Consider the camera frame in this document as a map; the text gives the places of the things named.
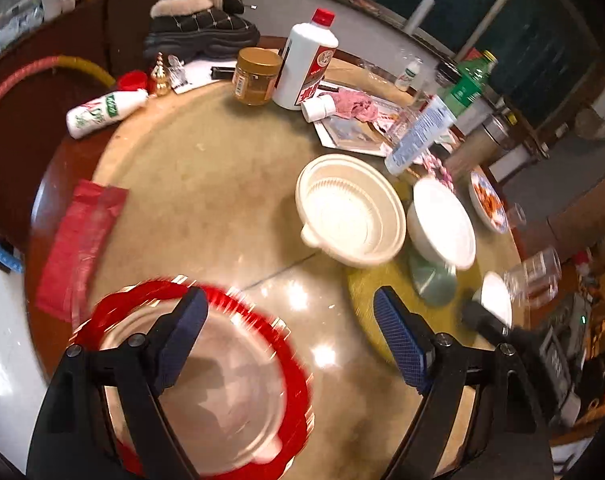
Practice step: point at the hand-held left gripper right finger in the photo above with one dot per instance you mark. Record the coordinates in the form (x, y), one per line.
(400, 340)

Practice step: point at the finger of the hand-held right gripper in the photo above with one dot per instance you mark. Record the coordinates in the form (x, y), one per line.
(484, 321)

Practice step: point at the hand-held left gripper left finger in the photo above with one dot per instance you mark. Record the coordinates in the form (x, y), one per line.
(182, 340)

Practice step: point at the large red flower-shaped bowl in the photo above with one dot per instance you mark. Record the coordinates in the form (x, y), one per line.
(262, 310)

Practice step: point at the large white foam bowl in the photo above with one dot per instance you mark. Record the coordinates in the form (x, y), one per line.
(442, 220)

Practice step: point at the small white foam bowl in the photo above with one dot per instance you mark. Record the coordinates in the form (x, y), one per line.
(494, 295)

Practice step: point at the yellow round mat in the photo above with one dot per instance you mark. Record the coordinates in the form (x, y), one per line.
(372, 280)

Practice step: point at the glass mug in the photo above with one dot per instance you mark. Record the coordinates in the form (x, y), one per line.
(532, 270)

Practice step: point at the blue patterned plate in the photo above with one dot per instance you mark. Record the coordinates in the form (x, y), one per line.
(497, 220)

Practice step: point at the small drinking glass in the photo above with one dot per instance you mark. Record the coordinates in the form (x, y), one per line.
(516, 214)

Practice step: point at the orange fried food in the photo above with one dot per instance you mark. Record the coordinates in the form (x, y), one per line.
(484, 197)

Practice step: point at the red plastic bag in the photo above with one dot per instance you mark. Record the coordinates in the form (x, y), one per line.
(82, 240)

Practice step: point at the steel thermos flask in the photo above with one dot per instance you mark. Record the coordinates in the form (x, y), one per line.
(477, 145)

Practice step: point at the green plastic bottle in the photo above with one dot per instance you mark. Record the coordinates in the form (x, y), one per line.
(465, 87)

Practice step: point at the white yogurt bottle green label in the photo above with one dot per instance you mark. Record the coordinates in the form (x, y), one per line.
(102, 112)

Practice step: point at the pink cloth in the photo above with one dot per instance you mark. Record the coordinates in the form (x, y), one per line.
(357, 102)

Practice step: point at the clear jar black lid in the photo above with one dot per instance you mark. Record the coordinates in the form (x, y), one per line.
(447, 74)

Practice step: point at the small white water bottle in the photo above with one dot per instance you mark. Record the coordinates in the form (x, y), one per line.
(410, 74)

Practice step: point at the gold ornament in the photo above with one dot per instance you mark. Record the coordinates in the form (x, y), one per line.
(160, 77)

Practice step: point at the red box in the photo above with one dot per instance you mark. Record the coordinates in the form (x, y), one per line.
(475, 55)

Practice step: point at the white paper sheet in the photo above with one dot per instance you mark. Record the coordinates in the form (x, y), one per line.
(197, 74)

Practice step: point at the small black case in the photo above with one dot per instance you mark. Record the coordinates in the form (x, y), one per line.
(222, 71)

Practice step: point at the clear glass ornament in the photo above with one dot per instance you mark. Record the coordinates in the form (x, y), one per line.
(176, 67)

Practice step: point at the peanut butter jar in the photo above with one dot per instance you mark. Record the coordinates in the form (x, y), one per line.
(257, 77)

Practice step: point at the multicoloured hula hoop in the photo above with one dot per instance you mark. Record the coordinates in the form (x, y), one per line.
(82, 62)

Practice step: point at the white liquor bottle red cap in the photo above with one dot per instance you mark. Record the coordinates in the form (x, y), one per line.
(302, 60)

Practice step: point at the white paper roll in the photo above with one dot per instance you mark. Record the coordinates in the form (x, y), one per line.
(420, 12)

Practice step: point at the black fur-lined boot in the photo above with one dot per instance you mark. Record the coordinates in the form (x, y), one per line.
(234, 2)
(197, 25)

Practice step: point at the dark wooden sideboard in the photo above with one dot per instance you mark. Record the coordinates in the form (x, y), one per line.
(82, 20)

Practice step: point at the dark window wooden frame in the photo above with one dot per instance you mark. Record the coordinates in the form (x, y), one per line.
(532, 20)

